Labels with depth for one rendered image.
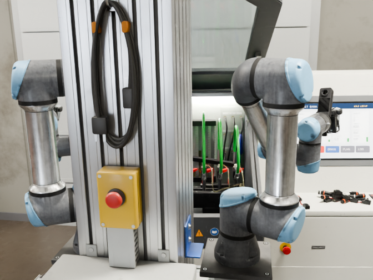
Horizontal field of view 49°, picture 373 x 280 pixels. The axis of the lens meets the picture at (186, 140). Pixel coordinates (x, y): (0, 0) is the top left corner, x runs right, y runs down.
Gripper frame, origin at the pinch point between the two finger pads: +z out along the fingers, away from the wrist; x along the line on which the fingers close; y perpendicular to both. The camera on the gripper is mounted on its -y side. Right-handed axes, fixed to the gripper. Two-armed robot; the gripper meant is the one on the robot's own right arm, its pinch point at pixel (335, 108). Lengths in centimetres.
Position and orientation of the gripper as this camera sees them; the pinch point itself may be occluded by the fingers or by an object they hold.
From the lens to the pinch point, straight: 172.1
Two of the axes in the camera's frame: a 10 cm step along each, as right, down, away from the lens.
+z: 5.8, -2.1, 7.9
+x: 8.1, 0.0, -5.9
